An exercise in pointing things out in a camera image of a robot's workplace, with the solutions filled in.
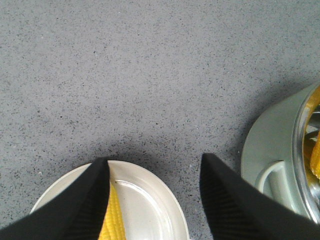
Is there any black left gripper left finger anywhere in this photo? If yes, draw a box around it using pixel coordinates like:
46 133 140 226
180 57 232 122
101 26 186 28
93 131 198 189
0 158 110 240

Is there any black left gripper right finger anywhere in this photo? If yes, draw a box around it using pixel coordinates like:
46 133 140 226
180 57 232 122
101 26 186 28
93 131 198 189
200 153 320 240

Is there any green electric cooking pot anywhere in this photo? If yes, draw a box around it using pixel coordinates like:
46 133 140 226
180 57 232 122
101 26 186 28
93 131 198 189
241 82 320 224

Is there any yellow corn cob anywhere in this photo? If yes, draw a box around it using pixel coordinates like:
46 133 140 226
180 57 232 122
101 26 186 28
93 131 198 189
309 131 320 179
306 86 320 113
98 184 126 240

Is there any white round plate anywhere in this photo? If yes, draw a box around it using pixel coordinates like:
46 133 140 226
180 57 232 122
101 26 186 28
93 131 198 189
29 160 190 240

